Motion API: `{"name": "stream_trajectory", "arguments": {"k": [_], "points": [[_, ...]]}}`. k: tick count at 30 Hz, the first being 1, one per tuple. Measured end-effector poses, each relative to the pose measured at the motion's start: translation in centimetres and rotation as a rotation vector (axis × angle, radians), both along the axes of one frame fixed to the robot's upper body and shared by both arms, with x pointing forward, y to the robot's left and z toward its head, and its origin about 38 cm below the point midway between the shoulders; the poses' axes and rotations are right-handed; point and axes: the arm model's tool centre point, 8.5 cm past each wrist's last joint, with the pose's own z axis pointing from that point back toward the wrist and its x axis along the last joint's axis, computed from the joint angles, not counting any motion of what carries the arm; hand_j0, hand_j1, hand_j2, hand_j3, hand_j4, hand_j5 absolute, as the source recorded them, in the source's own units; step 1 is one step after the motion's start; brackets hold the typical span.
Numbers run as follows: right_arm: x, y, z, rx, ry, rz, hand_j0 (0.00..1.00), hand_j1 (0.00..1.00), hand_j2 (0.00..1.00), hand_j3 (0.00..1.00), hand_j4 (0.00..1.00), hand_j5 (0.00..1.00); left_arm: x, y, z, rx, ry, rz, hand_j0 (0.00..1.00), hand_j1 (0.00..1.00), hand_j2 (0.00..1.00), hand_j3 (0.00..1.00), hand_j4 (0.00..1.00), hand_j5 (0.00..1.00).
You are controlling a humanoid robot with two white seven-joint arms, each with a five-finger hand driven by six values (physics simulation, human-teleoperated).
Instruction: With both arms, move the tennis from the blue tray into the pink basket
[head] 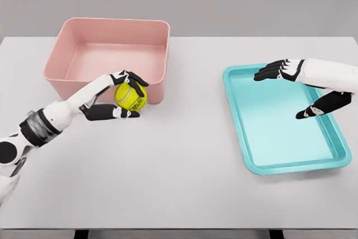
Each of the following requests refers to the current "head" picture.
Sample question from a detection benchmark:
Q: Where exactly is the pink plastic basket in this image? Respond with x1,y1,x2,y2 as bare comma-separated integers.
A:
42,17,171,106

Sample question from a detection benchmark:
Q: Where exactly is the blue rectangular tray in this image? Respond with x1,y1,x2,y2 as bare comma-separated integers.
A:
222,64,352,177

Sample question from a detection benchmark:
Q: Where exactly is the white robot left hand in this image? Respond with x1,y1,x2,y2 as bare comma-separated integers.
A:
66,69,149,122

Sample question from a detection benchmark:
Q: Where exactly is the yellow tennis ball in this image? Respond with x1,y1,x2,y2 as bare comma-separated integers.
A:
114,81,148,111

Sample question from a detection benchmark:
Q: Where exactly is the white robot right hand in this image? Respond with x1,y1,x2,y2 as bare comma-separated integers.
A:
253,58,358,120

